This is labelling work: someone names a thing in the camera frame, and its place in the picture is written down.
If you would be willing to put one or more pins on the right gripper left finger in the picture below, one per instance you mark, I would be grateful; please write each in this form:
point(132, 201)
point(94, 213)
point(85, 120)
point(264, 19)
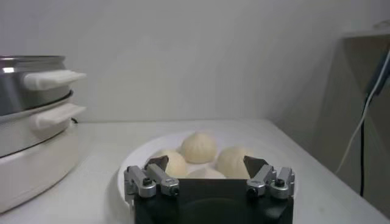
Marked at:
point(141, 182)

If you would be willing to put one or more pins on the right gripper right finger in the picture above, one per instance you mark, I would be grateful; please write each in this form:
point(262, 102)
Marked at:
point(278, 184)

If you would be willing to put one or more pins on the white steamed baozi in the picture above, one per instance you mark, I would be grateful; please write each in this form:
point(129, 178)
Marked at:
point(198, 148)
point(205, 174)
point(230, 162)
point(178, 165)

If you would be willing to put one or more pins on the white round plate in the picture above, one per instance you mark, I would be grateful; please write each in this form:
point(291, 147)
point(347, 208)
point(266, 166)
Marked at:
point(143, 158)

